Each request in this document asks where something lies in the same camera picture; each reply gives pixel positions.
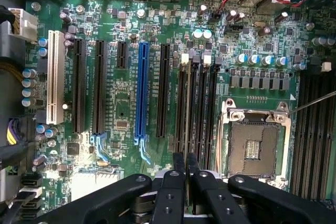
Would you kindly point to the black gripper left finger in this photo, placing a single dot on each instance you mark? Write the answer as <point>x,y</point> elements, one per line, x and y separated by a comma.
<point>168,200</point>

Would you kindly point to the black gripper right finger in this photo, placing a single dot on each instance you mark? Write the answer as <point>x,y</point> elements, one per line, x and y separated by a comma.
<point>218,200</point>

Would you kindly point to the long black expansion slot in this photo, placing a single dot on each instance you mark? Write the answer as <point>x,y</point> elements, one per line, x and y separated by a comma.
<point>99,85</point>
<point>163,90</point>
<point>79,85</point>

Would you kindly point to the blue expansion slot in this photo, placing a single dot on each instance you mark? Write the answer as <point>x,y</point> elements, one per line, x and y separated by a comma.
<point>142,90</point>

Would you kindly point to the black RAM slot bank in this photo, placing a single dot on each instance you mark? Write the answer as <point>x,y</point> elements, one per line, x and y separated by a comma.
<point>313,134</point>

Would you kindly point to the short black expansion slot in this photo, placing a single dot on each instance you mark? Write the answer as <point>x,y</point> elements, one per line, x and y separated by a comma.
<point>122,54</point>

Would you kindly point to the white PCI expansion slot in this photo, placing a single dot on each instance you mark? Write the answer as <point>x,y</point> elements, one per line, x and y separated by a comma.
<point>55,77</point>

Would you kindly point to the silver CPU socket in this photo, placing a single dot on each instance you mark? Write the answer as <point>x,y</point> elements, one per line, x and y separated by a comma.
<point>253,145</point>

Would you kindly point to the silver chipset heatsink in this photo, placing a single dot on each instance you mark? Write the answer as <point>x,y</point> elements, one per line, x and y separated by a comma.
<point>92,184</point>

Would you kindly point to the green PC motherboard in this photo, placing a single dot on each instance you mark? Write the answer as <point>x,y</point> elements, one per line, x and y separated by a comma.
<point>123,90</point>

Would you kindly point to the thin metal locking lever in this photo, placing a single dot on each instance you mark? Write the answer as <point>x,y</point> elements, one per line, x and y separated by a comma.
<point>315,102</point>

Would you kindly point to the black SATA port stack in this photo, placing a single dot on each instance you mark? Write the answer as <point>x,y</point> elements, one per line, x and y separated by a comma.
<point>31,182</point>

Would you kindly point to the white power connector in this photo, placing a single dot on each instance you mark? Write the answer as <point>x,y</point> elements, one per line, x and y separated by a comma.
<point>25,24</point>

